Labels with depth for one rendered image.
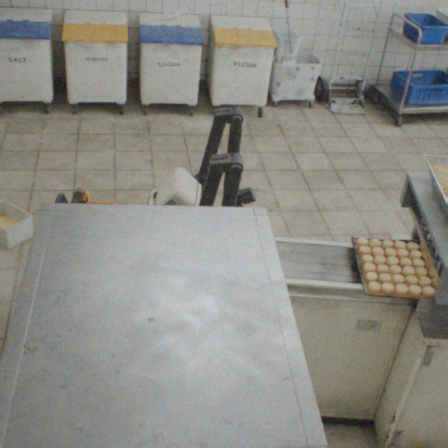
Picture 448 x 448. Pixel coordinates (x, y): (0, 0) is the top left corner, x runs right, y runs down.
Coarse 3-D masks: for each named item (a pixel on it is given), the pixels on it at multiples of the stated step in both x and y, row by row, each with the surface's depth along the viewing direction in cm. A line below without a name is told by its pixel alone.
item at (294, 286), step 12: (288, 288) 266; (300, 288) 266; (312, 288) 266; (324, 288) 266; (336, 288) 265; (348, 288) 265; (360, 288) 265; (372, 300) 269; (384, 300) 268; (396, 300) 268; (408, 300) 268
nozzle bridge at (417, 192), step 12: (408, 180) 289; (420, 180) 287; (408, 192) 292; (420, 192) 278; (432, 192) 279; (408, 204) 296; (420, 204) 270; (432, 204) 271; (432, 216) 263; (444, 216) 264; (420, 228) 279; (432, 228) 256; (444, 228) 256; (432, 240) 252; (444, 240) 249; (432, 252) 265; (444, 252) 243; (432, 264) 260; (444, 264) 238; (444, 276) 236; (444, 288) 238; (444, 300) 241
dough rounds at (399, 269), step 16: (368, 240) 293; (384, 240) 291; (368, 256) 280; (384, 256) 285; (400, 256) 284; (416, 256) 283; (368, 272) 271; (384, 272) 273; (400, 272) 274; (416, 272) 275; (432, 272) 275; (368, 288) 265; (384, 288) 263; (400, 288) 264; (416, 288) 265; (432, 288) 266
